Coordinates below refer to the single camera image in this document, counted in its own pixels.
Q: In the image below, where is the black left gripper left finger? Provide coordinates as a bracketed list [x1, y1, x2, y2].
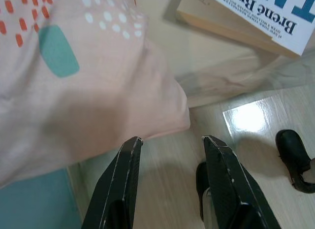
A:
[81, 136, 143, 229]

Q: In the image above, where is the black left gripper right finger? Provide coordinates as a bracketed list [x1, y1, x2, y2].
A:
[202, 135, 281, 229]

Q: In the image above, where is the pink patterned pillow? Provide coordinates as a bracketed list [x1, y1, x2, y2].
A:
[0, 0, 191, 189]

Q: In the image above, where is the white blue paperback book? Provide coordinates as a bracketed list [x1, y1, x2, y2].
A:
[176, 0, 315, 59]

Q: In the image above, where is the robot left leg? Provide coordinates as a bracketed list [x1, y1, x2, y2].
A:
[200, 186, 216, 229]

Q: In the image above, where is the black robot left shoe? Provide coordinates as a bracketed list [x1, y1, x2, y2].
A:
[195, 161, 210, 222]

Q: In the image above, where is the black robot shoe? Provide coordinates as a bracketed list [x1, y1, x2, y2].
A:
[195, 161, 210, 222]
[275, 129, 315, 194]

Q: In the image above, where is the black robot right shoe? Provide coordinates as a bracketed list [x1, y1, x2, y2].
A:
[275, 129, 315, 194]

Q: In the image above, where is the teal upholstered headboard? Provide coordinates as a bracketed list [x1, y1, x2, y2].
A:
[0, 168, 82, 229]

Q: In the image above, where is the bed with cream sheet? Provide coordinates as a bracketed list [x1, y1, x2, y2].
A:
[145, 0, 315, 109]

